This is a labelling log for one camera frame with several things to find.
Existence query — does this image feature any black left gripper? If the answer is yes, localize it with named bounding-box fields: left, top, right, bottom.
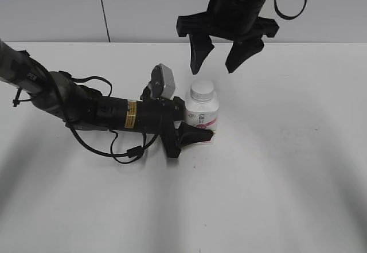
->
left=94, top=96, right=214, bottom=158

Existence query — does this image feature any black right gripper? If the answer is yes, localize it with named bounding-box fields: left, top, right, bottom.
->
left=176, top=0, right=279, bottom=75

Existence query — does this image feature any white yili changqing yogurt bottle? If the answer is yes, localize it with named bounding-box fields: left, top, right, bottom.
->
left=184, top=91, right=219, bottom=144

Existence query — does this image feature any white plastic bottle cap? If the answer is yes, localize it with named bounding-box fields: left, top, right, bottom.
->
left=190, top=80, right=214, bottom=103

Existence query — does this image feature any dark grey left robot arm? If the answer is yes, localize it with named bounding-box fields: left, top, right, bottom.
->
left=1, top=42, right=213, bottom=164

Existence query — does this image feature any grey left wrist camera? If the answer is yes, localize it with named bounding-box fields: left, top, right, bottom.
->
left=148, top=64, right=175, bottom=99

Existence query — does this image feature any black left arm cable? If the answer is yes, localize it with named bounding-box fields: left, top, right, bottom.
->
left=11, top=76, right=161, bottom=165

